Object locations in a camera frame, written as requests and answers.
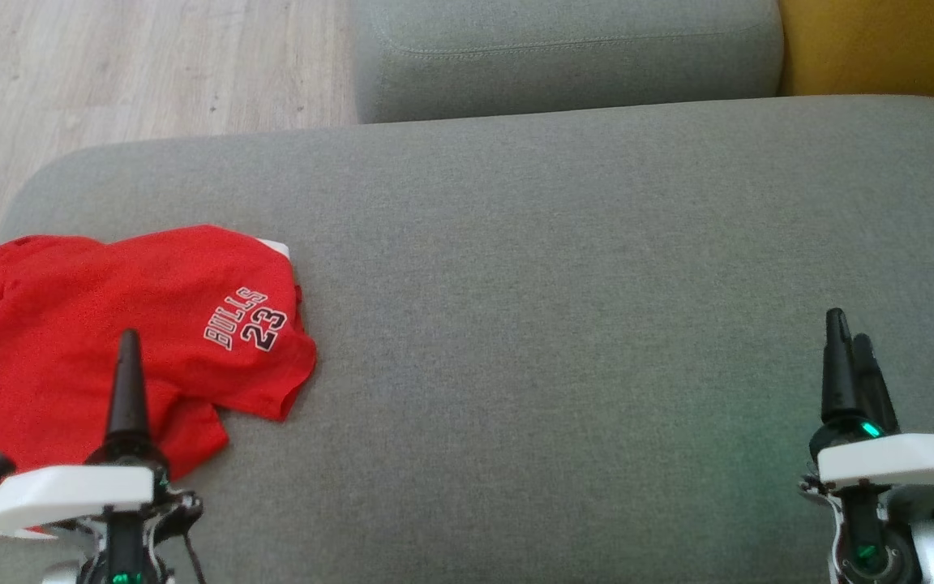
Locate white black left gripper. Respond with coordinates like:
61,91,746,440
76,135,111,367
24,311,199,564
0,328,205,584

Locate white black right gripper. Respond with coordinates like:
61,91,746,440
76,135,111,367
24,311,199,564
799,308,934,584

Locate red white basketball jersey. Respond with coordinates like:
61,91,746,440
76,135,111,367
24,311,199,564
0,235,231,540

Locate grey sofa seat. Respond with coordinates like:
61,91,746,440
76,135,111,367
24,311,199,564
0,96,934,584

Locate yellow sofa back cushion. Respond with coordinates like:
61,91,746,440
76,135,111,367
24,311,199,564
777,0,934,110

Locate grey sofa seat cushion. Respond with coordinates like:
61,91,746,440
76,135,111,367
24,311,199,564
351,0,784,124

